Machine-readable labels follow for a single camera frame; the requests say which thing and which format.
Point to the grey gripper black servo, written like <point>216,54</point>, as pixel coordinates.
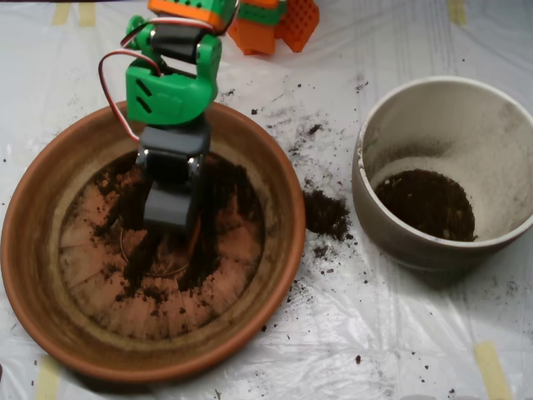
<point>172,160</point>

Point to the orange and green robot base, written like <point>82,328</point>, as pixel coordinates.
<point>258,33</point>

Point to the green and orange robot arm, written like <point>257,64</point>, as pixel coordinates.
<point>166,96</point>

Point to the terracotta clay saucer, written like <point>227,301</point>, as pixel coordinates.
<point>37,216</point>

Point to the spilled dark soil pile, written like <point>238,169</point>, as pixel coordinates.
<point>327,214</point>

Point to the small dark soil clump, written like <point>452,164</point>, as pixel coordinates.
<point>321,251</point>
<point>315,129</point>

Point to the white ceramic pot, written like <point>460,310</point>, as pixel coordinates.
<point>416,258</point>

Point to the beige masking tape strip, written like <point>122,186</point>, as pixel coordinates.
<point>493,371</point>
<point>61,14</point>
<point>47,381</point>
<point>87,16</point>
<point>456,11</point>

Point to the clear plastic sheet cover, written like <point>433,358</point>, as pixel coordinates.
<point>375,333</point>

